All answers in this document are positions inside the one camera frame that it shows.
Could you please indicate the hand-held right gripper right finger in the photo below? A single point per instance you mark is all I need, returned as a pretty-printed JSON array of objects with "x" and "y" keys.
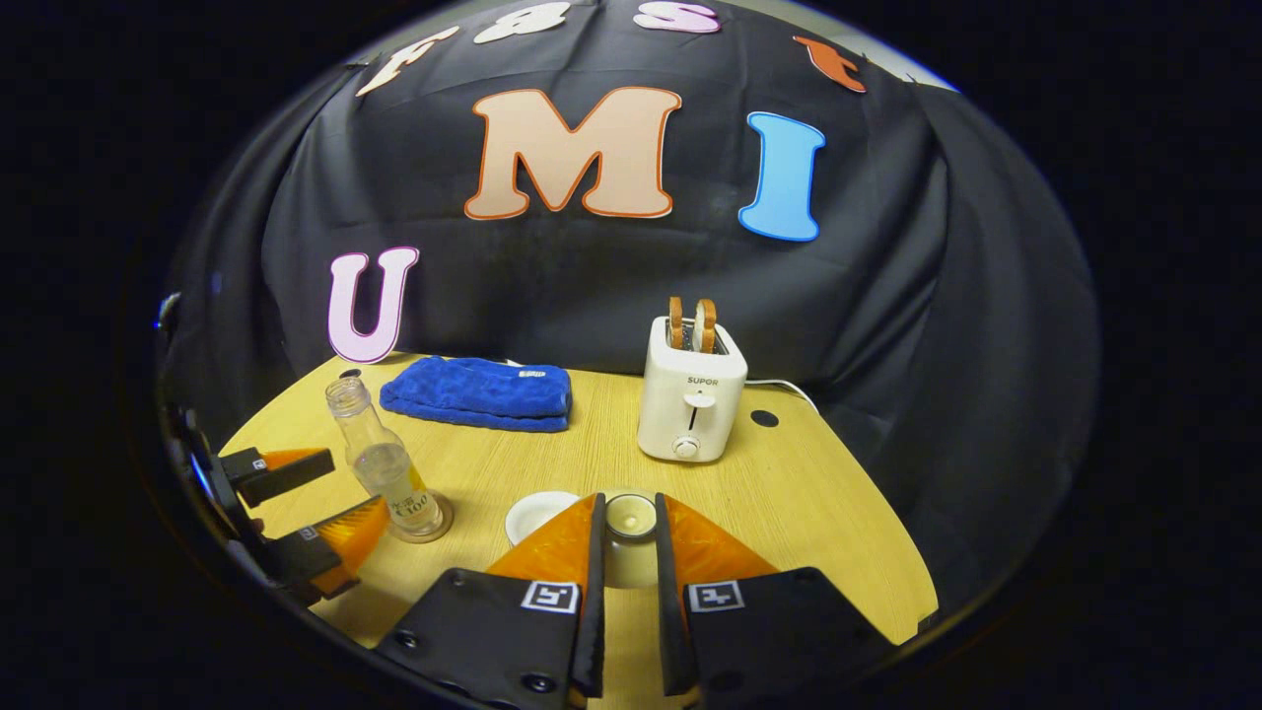
[{"x": 670, "y": 611}]

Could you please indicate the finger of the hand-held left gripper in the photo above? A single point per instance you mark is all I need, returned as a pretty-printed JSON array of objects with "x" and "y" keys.
[
  {"x": 306, "y": 562},
  {"x": 286, "y": 471}
]

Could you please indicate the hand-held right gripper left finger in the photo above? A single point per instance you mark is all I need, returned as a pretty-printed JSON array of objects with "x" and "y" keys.
[{"x": 592, "y": 611}]

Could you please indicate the clear glass water bottle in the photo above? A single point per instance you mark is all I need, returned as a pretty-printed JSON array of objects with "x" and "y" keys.
[{"x": 385, "y": 463}]

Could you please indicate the white teacup lid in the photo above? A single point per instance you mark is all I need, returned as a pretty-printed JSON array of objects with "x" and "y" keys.
[{"x": 631, "y": 518}]

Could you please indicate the white glass teacup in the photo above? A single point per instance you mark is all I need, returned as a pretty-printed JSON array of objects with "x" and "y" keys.
[{"x": 537, "y": 513}]

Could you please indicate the round cork coaster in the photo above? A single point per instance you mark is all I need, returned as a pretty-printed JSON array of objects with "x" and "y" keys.
[{"x": 444, "y": 518}]

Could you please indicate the blue folded towel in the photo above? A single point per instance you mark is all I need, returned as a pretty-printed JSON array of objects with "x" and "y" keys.
[{"x": 473, "y": 394}]

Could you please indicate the white toaster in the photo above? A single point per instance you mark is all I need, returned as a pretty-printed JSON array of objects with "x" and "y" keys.
[{"x": 690, "y": 404}]

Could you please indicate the toast slice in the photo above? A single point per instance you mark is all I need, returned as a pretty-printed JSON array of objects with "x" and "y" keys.
[
  {"x": 675, "y": 320},
  {"x": 706, "y": 323}
]

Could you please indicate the black backdrop cloth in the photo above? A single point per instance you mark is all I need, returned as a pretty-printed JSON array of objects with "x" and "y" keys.
[{"x": 592, "y": 286}]

